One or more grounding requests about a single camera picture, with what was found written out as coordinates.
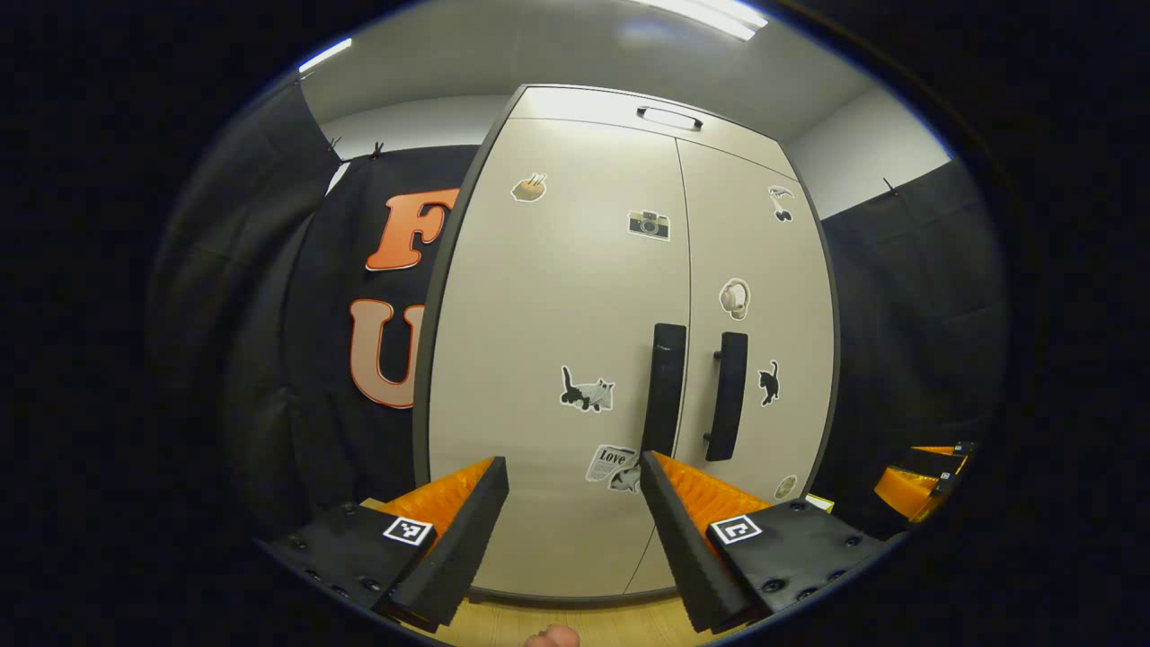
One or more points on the wide ceiling light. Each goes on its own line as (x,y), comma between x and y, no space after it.
(710,16)

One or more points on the white and grey shoe cabinet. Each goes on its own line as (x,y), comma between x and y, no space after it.
(575,103)

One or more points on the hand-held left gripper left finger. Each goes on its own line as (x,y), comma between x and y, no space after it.
(458,548)

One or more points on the white cabinet door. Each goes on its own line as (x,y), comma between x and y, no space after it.
(782,270)
(539,314)

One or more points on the narrow ceiling light strip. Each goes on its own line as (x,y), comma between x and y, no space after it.
(325,55)

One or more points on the yellow edged book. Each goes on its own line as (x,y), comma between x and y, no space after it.
(819,502)

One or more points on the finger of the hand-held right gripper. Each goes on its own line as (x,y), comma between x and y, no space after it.
(934,460)
(907,494)

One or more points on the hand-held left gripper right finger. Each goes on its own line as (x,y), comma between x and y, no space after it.
(678,539)

